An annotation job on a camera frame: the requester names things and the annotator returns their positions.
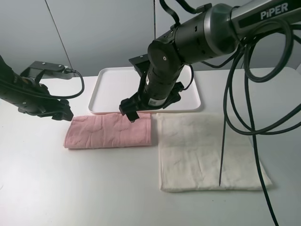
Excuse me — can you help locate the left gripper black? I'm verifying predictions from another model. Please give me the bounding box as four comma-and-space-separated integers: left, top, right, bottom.
18, 83, 73, 121

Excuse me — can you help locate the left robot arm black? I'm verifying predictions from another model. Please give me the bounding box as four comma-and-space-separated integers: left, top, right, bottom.
0, 58, 73, 121

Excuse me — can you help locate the cream white towel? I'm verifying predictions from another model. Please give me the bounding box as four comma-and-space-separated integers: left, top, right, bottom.
157, 113, 261, 192

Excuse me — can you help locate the white rectangular plastic tray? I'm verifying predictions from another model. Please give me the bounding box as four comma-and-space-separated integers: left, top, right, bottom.
88, 67, 201, 114

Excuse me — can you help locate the left arm flat ribbon cable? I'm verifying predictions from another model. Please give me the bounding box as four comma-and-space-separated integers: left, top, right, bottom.
159, 0, 205, 26

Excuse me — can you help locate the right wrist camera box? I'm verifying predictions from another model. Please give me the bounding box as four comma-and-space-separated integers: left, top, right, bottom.
129, 54, 150, 77

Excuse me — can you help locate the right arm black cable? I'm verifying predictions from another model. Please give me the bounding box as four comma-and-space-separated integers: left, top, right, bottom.
202, 20, 298, 226

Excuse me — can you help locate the pink towel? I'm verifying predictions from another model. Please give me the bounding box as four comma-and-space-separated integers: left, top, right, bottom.
63, 113, 151, 149

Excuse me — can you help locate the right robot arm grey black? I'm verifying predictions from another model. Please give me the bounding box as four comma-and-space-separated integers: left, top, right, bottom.
119, 0, 301, 121

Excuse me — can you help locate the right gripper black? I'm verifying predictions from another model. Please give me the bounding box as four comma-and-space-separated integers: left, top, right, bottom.
119, 65, 183, 123

